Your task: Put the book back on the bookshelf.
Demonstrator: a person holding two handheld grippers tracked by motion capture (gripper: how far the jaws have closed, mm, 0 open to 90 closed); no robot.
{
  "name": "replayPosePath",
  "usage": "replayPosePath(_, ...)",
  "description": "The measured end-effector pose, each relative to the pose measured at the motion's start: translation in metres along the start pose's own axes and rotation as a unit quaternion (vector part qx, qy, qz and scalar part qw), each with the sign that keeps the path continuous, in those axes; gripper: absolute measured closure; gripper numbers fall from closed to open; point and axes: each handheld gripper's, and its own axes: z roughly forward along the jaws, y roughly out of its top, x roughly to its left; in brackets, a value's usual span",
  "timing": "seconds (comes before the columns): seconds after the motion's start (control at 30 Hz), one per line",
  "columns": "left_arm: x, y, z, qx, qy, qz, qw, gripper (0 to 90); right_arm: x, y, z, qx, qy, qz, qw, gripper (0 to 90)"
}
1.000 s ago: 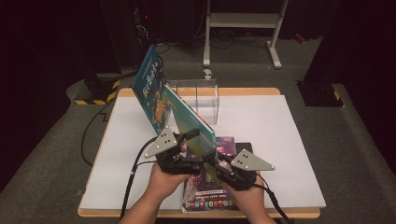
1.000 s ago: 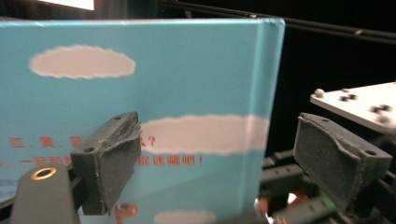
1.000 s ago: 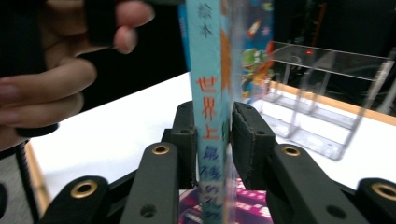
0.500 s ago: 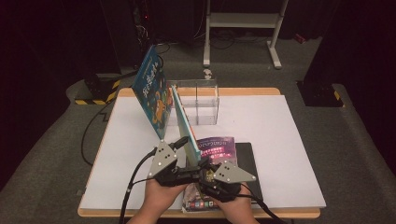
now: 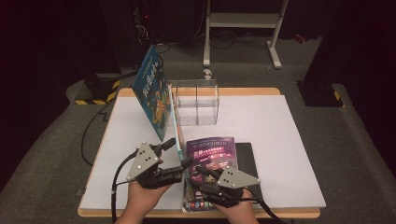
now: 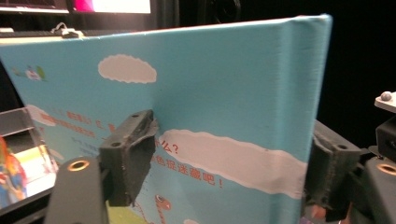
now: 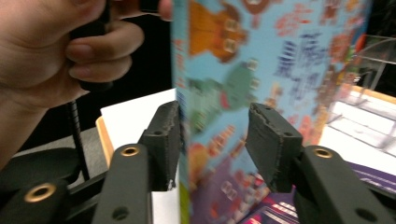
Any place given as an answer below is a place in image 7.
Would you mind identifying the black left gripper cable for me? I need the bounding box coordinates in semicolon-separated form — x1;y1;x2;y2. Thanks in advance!
64;101;92;181

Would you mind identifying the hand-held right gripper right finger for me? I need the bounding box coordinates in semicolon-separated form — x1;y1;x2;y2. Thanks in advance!
246;102;396;224

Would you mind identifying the wooden table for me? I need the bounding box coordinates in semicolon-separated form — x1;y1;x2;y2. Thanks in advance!
94;85;396;169

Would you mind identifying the clear acrylic book organizer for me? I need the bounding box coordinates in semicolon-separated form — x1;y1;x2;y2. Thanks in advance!
342;34;396;157

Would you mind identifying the purple picture book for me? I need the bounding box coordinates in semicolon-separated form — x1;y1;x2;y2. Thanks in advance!
239;161;396;224

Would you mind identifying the light blue picture book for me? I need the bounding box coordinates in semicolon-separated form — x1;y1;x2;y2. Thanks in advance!
171;0;373;224

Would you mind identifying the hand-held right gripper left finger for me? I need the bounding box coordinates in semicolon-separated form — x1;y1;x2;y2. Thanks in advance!
92;101;183;224

